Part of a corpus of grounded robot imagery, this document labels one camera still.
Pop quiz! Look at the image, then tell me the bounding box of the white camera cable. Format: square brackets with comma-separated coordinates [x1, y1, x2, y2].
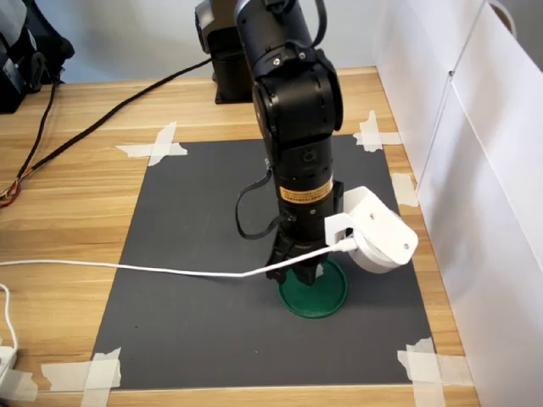
[0, 238, 358, 280]

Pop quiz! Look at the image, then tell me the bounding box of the thick black braided cable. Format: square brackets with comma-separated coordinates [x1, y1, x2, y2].
[0, 58, 213, 209]

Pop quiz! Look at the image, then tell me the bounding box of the black bag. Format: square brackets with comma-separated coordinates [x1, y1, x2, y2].
[0, 0, 76, 114]

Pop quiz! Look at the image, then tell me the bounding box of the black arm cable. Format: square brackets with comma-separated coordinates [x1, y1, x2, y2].
[234, 163, 286, 241]

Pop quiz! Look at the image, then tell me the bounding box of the white masking tape strip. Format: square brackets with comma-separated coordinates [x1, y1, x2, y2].
[0, 367, 40, 403]
[406, 337, 447, 407]
[353, 131, 403, 148]
[359, 110, 383, 153]
[396, 350, 474, 387]
[147, 121, 178, 167]
[390, 172, 420, 208]
[79, 347, 123, 407]
[115, 142, 188, 159]
[40, 360, 123, 392]

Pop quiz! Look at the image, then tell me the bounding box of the thin black cable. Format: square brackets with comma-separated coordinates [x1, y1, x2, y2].
[15, 78, 60, 184]

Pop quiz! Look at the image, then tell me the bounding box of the round green lid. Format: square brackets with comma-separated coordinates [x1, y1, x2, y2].
[277, 258, 350, 321]

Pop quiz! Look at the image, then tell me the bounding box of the dark grey mat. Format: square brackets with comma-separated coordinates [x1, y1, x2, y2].
[91, 134, 437, 390]

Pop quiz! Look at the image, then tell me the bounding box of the white partition panel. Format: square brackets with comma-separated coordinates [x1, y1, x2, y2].
[417, 0, 543, 407]
[372, 0, 485, 184]

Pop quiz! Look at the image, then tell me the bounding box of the black box device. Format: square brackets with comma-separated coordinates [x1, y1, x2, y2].
[0, 57, 31, 114]

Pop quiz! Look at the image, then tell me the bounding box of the white power cable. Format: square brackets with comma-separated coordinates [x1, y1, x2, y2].
[0, 282, 20, 353]

